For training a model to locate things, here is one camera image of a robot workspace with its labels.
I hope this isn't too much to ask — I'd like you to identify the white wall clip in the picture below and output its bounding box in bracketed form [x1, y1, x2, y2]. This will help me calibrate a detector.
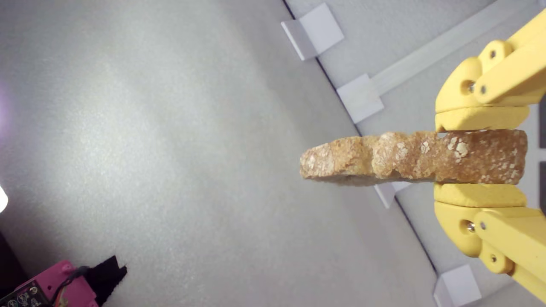
[375, 181, 412, 209]
[336, 73, 384, 124]
[433, 264, 482, 307]
[282, 3, 345, 61]

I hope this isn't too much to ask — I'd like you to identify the white wall strip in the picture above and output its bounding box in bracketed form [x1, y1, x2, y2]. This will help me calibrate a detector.
[369, 0, 540, 98]

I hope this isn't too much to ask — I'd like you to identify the brown bread slice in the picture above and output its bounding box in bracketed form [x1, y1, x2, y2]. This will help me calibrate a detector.
[299, 129, 529, 187]

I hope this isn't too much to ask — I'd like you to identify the black angular part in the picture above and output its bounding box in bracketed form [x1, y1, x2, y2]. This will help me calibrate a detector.
[85, 255, 128, 305]

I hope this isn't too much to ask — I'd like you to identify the pink plastic device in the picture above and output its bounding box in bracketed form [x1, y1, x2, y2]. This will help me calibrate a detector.
[0, 260, 99, 307]

